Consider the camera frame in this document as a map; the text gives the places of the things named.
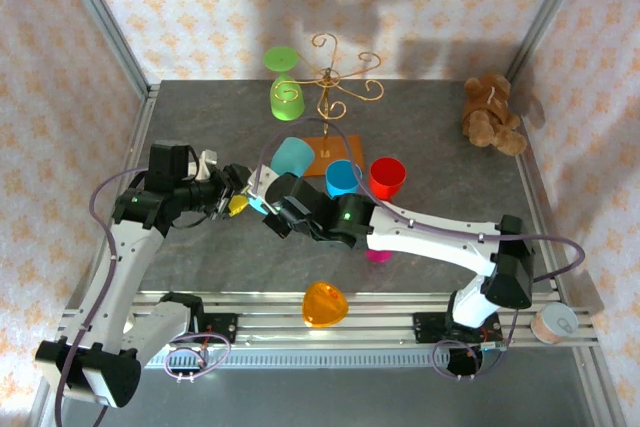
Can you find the blue plastic wine glass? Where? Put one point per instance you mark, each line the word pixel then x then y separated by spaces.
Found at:
pixel 342 179

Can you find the light teal plastic wine glass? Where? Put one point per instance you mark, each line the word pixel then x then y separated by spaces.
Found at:
pixel 292 157

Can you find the magenta plastic wine glass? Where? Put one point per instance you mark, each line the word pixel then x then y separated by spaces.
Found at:
pixel 378 256

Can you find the red plastic wine glass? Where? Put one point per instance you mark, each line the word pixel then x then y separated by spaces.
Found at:
pixel 387 177

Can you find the green plastic wine glass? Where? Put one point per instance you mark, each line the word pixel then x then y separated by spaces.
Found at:
pixel 287 109

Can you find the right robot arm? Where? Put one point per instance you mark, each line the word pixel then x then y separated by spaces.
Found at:
pixel 440 237

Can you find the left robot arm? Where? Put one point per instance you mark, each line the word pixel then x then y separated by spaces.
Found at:
pixel 125 272

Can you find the orange plastic bowl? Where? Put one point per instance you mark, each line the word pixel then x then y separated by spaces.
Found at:
pixel 325 304

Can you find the brown teddy bear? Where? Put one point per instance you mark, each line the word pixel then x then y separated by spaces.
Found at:
pixel 487 112

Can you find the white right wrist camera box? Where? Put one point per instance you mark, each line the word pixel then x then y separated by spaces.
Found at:
pixel 262 182

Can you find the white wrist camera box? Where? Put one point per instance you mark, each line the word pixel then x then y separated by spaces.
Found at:
pixel 205 167
pixel 262 182

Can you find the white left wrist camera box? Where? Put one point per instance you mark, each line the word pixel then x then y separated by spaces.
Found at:
pixel 205 167

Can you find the aluminium side rail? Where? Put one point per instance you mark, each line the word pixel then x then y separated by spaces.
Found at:
pixel 536 187
pixel 145 104

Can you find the aluminium front rail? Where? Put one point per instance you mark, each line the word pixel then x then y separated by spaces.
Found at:
pixel 270 322

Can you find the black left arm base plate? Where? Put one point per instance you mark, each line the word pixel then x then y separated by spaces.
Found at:
pixel 225 327

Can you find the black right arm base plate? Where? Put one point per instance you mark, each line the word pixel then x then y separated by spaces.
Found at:
pixel 425 329

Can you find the aluminium frame post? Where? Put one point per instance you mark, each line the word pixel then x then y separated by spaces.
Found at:
pixel 102 12
pixel 550 7

